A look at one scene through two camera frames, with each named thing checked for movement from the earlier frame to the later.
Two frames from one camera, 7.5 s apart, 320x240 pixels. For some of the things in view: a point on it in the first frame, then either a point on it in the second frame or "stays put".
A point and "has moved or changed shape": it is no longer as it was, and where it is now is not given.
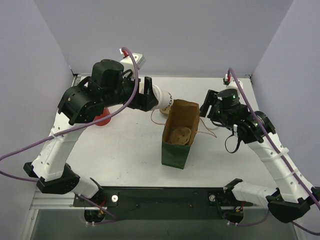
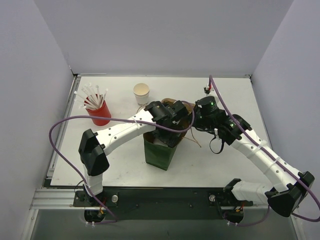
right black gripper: [210, 104] -> [196, 121]
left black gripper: [145, 93] -> [167, 138]
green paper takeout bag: [181, 124] has moved or changed shape
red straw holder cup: [106, 122] stays put
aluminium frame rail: [46, 201] stays put
